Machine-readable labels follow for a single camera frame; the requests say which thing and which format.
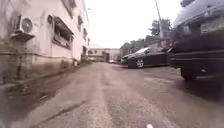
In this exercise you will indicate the pale low building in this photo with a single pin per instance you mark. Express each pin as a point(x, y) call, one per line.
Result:
point(100, 53)

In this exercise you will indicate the row of trees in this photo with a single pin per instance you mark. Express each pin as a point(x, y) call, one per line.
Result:
point(133, 46)

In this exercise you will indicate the dark car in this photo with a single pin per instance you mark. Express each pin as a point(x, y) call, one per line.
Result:
point(146, 57)

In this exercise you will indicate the brown dirt road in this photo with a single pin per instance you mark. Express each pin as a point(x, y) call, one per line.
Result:
point(110, 100)

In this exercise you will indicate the tree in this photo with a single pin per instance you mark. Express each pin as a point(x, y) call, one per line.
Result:
point(160, 26)

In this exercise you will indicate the pole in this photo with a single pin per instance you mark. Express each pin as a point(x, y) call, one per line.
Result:
point(159, 20)

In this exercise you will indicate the robot's own part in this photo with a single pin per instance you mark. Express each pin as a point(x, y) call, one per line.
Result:
point(149, 126)

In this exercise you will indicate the beige multi-storey building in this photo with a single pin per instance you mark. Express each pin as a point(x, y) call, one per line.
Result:
point(40, 43)

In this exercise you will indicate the black vehicle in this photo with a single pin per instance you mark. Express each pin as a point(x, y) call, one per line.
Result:
point(200, 50)

